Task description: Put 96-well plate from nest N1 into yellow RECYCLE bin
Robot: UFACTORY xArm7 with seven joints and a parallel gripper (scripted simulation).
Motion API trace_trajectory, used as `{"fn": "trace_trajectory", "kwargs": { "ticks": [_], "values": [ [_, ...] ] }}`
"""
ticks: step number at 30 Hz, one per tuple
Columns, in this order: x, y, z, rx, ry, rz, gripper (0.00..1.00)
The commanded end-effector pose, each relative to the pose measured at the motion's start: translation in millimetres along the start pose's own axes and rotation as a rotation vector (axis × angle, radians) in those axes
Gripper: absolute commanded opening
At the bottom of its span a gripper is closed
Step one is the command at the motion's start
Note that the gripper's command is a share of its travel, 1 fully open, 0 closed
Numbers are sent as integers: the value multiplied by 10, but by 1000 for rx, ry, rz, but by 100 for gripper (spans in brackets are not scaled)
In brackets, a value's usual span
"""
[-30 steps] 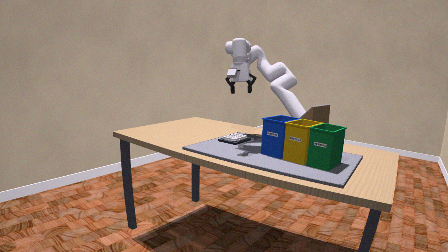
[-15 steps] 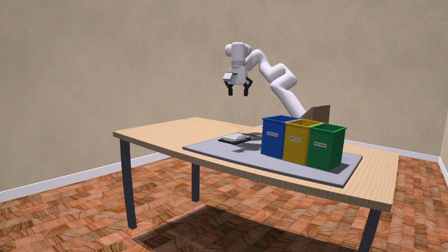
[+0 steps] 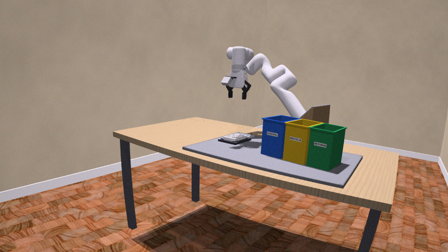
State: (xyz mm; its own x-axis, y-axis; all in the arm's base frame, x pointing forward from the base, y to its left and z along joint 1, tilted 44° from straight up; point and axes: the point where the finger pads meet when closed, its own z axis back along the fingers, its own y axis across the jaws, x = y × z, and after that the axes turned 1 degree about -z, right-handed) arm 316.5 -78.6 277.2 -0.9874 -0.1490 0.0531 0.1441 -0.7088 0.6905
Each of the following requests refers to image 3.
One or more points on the green bin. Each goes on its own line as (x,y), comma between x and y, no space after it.
(325,146)

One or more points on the yellow recycle bin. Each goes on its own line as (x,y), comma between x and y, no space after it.
(296,141)

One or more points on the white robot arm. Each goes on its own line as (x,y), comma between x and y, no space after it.
(280,78)

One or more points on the blue general waste bin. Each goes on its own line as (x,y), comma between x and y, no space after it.
(273,135)

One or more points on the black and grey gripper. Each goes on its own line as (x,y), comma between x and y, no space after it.
(239,82)

